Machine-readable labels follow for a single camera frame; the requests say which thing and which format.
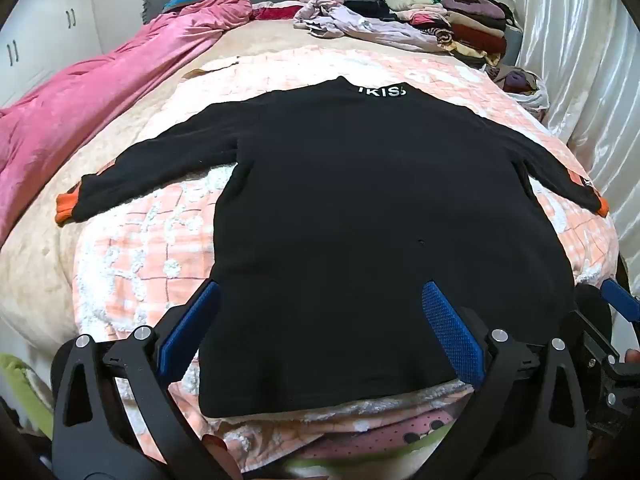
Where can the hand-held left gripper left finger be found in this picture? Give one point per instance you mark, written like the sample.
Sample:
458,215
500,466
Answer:
192,325

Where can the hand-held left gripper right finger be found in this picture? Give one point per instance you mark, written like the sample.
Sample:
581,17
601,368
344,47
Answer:
450,330

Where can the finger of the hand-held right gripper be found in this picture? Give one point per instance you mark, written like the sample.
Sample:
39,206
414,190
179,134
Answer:
620,296

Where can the black sweater with orange cuffs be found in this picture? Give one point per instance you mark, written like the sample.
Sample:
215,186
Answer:
375,210

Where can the floral basket of clothes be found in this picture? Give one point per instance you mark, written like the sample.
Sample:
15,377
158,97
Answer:
520,85

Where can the pile of folded clothes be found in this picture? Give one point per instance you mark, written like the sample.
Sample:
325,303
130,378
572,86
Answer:
465,20

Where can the person's right hand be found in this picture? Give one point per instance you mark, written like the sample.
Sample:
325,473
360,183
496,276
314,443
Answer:
633,356

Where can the person's left hand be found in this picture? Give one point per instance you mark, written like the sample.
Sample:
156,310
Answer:
215,446

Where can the orange and white checked blanket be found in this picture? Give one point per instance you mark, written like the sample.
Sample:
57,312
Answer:
150,260

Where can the pink dotted cloth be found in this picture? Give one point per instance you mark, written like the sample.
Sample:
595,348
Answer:
390,435

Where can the beige bed sheet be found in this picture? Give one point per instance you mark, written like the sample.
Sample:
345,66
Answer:
40,270

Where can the person's green clothing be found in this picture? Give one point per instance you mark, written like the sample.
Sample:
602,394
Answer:
20,380

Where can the white satin curtain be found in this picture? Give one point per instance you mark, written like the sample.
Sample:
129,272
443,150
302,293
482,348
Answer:
575,60

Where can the pink quilt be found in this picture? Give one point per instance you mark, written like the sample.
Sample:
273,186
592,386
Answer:
75,100

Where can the grey upholstered bench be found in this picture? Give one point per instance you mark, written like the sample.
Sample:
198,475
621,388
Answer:
513,42

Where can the lilac garment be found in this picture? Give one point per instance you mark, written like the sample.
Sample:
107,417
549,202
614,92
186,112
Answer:
360,22

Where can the dark red cloth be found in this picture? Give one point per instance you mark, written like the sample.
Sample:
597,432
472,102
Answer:
275,12

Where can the white wardrobe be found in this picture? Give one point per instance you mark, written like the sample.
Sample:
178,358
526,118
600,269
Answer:
40,25

